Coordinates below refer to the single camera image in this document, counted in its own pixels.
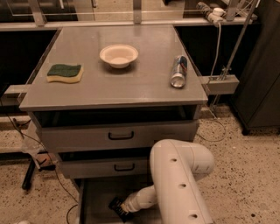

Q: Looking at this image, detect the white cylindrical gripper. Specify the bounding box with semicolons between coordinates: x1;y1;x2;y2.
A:
122;185;158;213

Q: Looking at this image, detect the grey top drawer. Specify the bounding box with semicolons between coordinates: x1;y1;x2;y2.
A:
38;121;199;152

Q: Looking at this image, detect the dark side cabinet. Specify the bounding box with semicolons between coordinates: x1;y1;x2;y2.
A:
231;0;280;136

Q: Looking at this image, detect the silver blue drink can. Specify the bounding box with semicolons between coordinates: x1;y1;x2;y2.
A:
170;55;187;88

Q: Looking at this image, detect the white paper bowl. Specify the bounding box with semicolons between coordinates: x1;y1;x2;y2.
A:
100;45;138;68

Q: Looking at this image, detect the grey middle drawer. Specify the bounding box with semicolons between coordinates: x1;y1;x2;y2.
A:
59;157;149;179

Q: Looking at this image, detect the black clamp tool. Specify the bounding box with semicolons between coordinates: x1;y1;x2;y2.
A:
22;152;56;191

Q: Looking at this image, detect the green yellow sponge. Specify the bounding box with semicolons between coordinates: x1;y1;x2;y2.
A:
46;64;83;83

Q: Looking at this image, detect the grey drawer cabinet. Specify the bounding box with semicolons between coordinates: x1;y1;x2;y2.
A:
18;24;209;224

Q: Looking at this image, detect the grey metal bracket block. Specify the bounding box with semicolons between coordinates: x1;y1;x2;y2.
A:
199;75;239;95

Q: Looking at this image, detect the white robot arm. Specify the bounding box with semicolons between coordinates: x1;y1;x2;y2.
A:
121;139;214;224

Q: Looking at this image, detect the grey open bottom drawer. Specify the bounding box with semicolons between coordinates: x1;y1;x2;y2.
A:
79;175;162;224

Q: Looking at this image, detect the black floor cable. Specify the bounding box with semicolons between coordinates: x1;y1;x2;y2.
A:
0;99;80;224

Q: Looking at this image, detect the white power strip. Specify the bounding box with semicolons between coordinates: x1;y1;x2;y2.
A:
196;2;225;25

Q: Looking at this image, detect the black rxbar chocolate wrapper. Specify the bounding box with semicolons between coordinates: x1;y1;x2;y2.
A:
108;197;133;223

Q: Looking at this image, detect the white power cable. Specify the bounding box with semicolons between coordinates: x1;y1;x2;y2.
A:
196;22;228;144

